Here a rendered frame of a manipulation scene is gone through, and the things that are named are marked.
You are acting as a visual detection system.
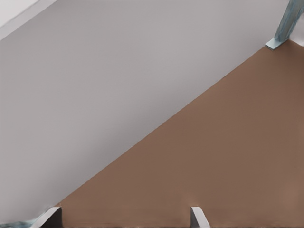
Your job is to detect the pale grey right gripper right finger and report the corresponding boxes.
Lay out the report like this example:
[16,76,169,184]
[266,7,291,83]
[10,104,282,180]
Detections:
[190,206,210,228]

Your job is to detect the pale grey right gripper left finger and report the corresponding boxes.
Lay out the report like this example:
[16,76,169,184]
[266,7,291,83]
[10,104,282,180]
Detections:
[35,206,63,228]

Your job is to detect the silver frame post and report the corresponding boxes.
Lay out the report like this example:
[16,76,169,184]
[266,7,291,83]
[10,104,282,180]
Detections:
[265,0,303,51]

